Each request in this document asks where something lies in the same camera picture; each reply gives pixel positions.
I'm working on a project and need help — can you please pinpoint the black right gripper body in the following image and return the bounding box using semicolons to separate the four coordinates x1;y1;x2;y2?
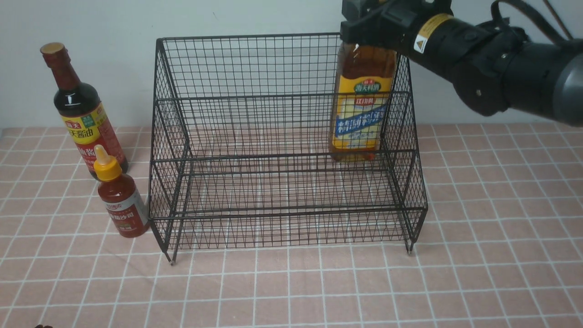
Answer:
341;0;452;59

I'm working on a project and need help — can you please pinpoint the amber cooking wine bottle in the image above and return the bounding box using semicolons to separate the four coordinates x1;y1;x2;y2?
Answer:
329;43;396;162

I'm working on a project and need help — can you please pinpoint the dark soy sauce bottle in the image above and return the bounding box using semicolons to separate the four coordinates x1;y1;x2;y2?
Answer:
40;43;128;178

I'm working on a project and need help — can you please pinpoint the red chili sauce squeeze bottle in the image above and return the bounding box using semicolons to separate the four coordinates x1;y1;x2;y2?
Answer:
93;145;150;238

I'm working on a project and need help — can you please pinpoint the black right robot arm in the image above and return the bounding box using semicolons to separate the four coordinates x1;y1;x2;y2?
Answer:
341;0;583;127

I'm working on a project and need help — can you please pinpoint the pink checkered tablecloth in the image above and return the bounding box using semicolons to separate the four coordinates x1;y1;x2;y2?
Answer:
1;124;582;328

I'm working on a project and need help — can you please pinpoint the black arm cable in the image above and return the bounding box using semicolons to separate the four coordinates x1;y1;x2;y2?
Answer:
490;0;573;45

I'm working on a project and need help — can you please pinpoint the black wire mesh shelf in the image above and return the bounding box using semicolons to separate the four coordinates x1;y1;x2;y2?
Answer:
148;33;428;264

